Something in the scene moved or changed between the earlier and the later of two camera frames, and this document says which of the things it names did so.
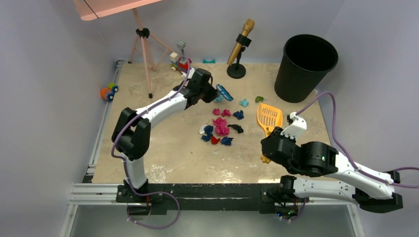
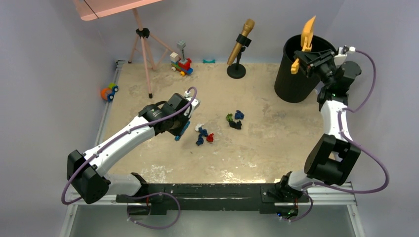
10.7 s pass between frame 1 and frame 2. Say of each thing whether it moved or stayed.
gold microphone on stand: stayed
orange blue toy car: stayed
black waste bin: stayed
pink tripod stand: stayed
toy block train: stayed
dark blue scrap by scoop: stayed
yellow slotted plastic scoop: moved
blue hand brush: moved
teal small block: stayed
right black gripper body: moved
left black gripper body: moved
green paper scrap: moved
